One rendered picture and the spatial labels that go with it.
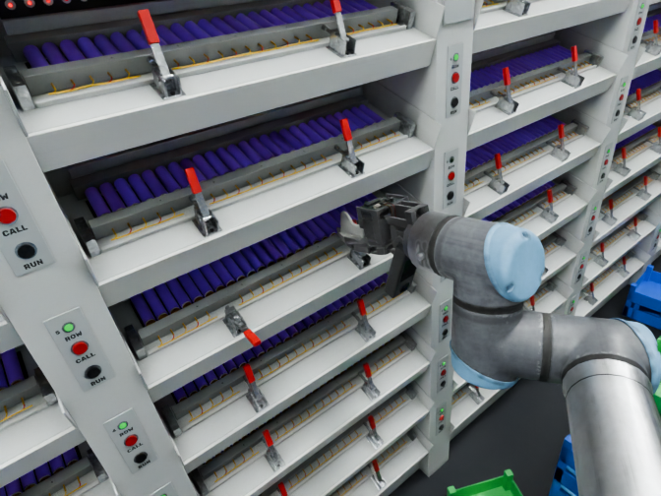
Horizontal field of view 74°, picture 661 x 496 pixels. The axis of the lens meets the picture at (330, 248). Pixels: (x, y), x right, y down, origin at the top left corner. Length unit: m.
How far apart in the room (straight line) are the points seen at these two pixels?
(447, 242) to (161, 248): 0.38
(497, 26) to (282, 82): 0.46
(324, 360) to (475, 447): 0.86
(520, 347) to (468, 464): 1.04
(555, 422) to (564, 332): 1.17
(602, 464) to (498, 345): 0.18
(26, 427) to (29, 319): 0.19
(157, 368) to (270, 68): 0.47
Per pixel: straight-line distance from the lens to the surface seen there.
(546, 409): 1.81
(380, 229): 0.70
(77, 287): 0.61
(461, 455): 1.64
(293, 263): 0.80
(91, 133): 0.56
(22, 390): 0.75
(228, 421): 0.87
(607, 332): 0.63
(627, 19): 1.43
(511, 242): 0.56
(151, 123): 0.57
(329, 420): 1.06
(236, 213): 0.67
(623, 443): 0.51
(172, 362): 0.73
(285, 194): 0.70
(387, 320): 0.99
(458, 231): 0.60
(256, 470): 1.02
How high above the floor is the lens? 1.36
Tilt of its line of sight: 31 degrees down
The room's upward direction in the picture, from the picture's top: 7 degrees counter-clockwise
